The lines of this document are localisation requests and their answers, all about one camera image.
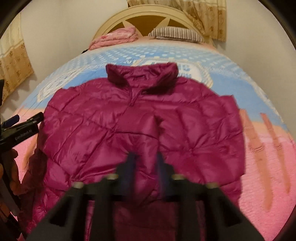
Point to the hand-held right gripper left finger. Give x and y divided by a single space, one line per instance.
132 162

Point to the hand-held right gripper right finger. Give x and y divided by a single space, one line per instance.
160 163

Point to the person's left hand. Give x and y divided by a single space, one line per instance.
14 171

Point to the striped pillow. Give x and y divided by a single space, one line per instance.
175 34

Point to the magenta puffer jacket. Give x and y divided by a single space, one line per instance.
129 120

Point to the pink and blue printed blanket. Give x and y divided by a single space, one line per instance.
261 162

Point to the beige floral curtain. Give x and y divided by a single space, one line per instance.
198 16
13 62

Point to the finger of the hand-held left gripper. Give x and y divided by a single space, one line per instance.
12 120
34 117

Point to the folded pink quilt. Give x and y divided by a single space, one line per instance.
113 38

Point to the cream wooden bed headboard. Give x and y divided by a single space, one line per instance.
148 19

